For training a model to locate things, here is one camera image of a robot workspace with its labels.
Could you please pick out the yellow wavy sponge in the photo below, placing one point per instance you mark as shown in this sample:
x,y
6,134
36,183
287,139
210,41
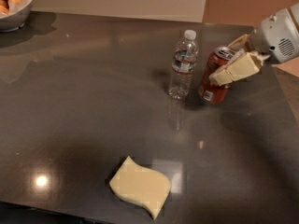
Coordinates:
x,y
141,186

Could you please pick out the clear plastic water bottle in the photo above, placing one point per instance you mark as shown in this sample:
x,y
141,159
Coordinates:
x,y
183,65

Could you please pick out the red coke can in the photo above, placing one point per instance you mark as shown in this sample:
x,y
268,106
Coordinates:
x,y
210,89

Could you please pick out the silver metal bowl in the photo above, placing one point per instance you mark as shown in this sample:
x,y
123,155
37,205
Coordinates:
x,y
15,21

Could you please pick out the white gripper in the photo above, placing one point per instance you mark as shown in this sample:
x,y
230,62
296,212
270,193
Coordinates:
x,y
275,37

